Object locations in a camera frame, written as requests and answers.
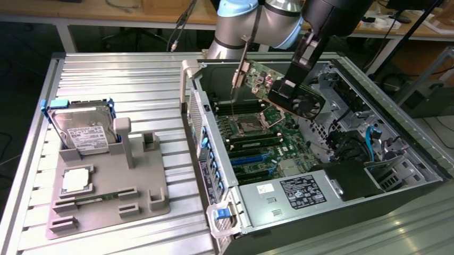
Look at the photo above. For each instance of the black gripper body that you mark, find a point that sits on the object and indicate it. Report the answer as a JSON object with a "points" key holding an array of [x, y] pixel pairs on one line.
{"points": [[332, 16]]}

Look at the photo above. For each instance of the black graphics card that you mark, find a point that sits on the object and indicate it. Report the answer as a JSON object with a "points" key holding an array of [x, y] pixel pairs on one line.
{"points": [[308, 106]]}

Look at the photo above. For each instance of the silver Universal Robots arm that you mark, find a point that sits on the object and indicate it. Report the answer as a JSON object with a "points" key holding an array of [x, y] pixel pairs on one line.
{"points": [[240, 26]]}

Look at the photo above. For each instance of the white box with black item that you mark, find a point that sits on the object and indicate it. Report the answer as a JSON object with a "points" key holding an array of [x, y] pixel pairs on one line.
{"points": [[383, 23]]}

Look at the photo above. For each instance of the silver metal disk bay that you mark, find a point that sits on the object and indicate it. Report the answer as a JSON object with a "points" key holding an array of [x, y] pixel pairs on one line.
{"points": [[336, 111]]}

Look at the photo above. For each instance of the open metal socket cover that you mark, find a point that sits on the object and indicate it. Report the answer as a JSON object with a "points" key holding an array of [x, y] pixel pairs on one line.
{"points": [[271, 117]]}

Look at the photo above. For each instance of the black slanted pole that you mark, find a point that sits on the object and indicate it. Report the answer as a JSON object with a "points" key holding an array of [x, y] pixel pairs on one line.
{"points": [[408, 34]]}

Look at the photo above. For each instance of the black RAM slot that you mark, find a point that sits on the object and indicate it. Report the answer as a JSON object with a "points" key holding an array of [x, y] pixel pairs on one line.
{"points": [[240, 104], [240, 110]]}

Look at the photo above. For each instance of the thin metal locking lever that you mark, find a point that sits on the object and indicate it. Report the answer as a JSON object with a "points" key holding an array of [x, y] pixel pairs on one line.
{"points": [[232, 109]]}

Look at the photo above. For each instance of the CPU socket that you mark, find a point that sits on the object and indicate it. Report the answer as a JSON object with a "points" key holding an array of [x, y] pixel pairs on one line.
{"points": [[248, 125]]}

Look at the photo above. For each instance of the green motherboard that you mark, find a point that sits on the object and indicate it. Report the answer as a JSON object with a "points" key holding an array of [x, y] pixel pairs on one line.
{"points": [[283, 143]]}

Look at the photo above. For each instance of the installed black RAM stick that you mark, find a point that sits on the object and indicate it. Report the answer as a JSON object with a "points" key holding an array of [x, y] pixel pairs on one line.
{"points": [[253, 144]]}

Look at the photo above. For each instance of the grey metal cabinet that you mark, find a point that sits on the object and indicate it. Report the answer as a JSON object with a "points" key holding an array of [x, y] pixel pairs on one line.
{"points": [[432, 98]]}

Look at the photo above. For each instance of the blue expansion slot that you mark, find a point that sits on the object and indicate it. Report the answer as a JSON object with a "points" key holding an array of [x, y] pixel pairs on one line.
{"points": [[248, 160]]}

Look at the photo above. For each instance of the black expansion slot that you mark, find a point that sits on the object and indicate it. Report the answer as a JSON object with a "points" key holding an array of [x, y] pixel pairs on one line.
{"points": [[253, 176]]}

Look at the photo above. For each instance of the black fan shroud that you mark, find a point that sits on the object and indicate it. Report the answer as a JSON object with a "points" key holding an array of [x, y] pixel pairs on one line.
{"points": [[351, 180]]}

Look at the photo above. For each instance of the black chair base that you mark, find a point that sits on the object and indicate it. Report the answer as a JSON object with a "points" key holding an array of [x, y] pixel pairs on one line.
{"points": [[137, 34]]}

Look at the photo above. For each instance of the grey power supply unit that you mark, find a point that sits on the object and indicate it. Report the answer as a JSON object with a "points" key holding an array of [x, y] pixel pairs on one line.
{"points": [[269, 207]]}

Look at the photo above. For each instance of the blue case latch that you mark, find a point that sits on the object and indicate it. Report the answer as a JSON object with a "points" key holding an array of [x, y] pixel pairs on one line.
{"points": [[221, 214]]}

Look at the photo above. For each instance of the open black PC case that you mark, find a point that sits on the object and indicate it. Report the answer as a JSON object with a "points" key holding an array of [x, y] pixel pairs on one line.
{"points": [[354, 225]]}

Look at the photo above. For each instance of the hard disk in blue caddy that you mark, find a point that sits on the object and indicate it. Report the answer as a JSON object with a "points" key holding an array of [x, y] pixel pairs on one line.
{"points": [[84, 127]]}

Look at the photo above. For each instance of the grey parts rack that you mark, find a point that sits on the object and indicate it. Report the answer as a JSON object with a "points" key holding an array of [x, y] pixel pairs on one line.
{"points": [[105, 172]]}

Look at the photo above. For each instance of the green RAM stick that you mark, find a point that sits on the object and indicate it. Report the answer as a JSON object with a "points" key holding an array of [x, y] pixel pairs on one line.
{"points": [[103, 197]]}

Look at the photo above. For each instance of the wooden desk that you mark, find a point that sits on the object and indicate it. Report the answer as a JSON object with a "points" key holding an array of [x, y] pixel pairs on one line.
{"points": [[34, 10]]}

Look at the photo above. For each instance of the silver CPU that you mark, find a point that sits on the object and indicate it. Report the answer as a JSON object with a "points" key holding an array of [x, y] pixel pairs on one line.
{"points": [[74, 179]]}

